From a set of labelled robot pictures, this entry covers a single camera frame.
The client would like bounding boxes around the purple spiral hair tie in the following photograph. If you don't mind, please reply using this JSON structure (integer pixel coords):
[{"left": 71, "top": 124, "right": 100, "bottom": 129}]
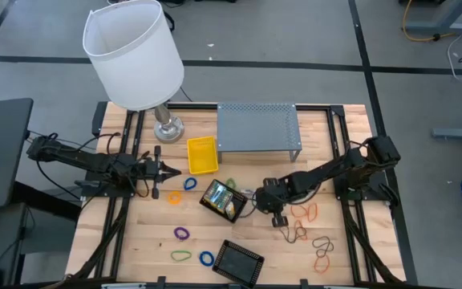
[{"left": 173, "top": 226, "right": 191, "bottom": 242}]

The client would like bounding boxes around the grey desk frame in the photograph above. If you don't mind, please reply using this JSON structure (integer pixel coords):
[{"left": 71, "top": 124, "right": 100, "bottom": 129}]
[{"left": 399, "top": 0, "right": 462, "bottom": 35}]

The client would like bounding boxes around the black aluminium table frame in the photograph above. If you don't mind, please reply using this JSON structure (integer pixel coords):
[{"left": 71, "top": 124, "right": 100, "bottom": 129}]
[{"left": 70, "top": 100, "right": 408, "bottom": 289}]

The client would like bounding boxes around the grey desk foot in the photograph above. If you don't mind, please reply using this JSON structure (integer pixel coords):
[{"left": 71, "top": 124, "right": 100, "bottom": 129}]
[{"left": 431, "top": 127, "right": 462, "bottom": 141}]

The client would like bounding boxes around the black mesh plastic tray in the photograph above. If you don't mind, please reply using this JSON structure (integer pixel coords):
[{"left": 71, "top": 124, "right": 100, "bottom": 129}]
[
  {"left": 211, "top": 239, "right": 265, "bottom": 288},
  {"left": 198, "top": 179, "right": 249, "bottom": 224}
]

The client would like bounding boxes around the green rubber band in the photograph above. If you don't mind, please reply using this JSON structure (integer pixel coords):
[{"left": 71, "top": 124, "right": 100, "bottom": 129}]
[{"left": 169, "top": 250, "right": 193, "bottom": 263}]

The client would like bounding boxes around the black rubber band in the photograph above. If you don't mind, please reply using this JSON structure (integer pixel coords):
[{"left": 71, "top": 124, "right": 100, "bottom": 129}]
[{"left": 311, "top": 235, "right": 335, "bottom": 258}]

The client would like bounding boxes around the white shade table lamp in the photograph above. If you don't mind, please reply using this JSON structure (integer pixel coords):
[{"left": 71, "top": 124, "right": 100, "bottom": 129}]
[{"left": 82, "top": 0, "right": 185, "bottom": 145}]

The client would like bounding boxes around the black coiled floor cable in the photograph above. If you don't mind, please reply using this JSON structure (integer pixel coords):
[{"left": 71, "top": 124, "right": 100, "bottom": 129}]
[{"left": 162, "top": 10, "right": 176, "bottom": 32}]

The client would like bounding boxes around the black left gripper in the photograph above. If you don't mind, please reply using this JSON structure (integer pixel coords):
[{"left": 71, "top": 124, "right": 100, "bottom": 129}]
[{"left": 136, "top": 144, "right": 183, "bottom": 201}]

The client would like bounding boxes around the yellow plastic basket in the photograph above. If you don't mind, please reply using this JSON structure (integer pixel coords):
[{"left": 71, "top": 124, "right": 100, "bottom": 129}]
[{"left": 186, "top": 136, "right": 220, "bottom": 176}]

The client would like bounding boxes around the dark side table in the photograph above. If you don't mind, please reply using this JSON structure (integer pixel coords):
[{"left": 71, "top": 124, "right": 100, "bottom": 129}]
[{"left": 0, "top": 202, "right": 30, "bottom": 289}]

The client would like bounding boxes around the grey perforated metal shelf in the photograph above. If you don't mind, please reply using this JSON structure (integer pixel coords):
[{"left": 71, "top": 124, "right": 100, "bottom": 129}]
[{"left": 216, "top": 102, "right": 303, "bottom": 163}]

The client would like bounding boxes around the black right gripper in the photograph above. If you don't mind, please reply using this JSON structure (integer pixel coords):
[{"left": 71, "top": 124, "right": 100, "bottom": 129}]
[{"left": 253, "top": 177, "right": 297, "bottom": 229}]

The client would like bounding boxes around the yellow floor cable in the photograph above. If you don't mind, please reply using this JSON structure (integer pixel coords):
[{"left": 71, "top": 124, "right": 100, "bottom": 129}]
[{"left": 401, "top": 0, "right": 462, "bottom": 43}]

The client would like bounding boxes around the green blue card pack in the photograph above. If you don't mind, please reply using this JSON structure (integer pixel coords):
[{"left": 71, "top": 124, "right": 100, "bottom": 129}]
[{"left": 205, "top": 181, "right": 234, "bottom": 211}]

